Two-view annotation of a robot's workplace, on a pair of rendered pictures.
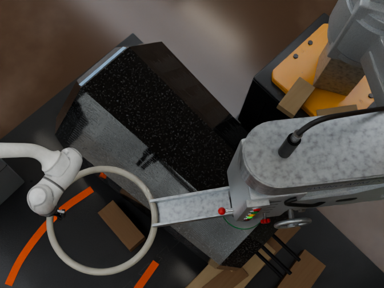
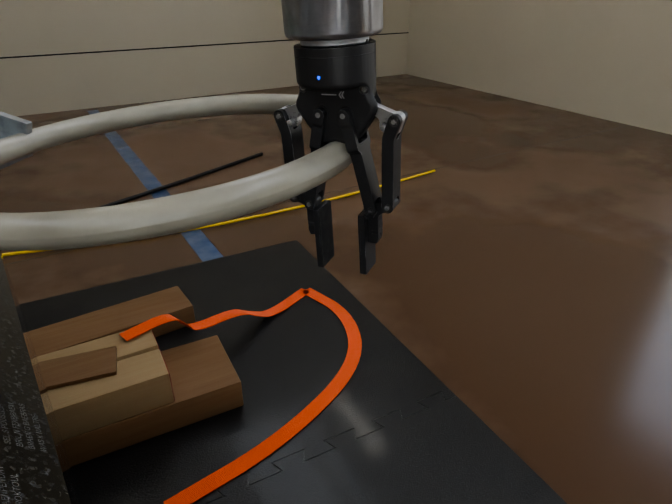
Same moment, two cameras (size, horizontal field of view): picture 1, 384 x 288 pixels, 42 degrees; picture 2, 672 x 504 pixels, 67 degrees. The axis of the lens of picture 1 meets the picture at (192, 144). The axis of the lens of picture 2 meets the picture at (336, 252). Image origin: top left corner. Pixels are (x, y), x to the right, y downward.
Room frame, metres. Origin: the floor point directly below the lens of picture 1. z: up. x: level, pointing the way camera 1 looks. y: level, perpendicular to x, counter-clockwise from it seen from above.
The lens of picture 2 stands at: (0.78, 0.77, 1.10)
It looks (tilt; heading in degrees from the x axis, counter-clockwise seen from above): 28 degrees down; 205
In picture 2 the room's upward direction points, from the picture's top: straight up
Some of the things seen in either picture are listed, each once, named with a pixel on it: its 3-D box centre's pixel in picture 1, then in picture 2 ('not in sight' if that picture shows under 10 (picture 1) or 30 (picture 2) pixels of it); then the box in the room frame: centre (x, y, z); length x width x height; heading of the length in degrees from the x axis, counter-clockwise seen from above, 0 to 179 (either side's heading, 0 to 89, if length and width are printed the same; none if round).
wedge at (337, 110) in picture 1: (338, 116); not in sight; (1.06, -0.72, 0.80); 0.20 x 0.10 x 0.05; 104
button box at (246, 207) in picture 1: (251, 210); not in sight; (0.38, -0.25, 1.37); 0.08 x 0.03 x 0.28; 106
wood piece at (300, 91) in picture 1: (295, 98); not in sight; (1.12, -0.49, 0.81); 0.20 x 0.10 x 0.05; 151
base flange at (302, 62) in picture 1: (331, 77); not in sight; (1.30, -0.68, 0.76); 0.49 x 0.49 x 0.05; 53
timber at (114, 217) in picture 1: (122, 226); not in sight; (0.43, 0.34, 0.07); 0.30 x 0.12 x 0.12; 51
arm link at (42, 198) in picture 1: (43, 196); not in sight; (0.34, 0.55, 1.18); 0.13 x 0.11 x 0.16; 158
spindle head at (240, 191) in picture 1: (282, 179); not in sight; (0.53, -0.36, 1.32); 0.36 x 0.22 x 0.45; 106
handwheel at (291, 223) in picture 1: (291, 214); not in sight; (0.43, -0.43, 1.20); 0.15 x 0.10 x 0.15; 106
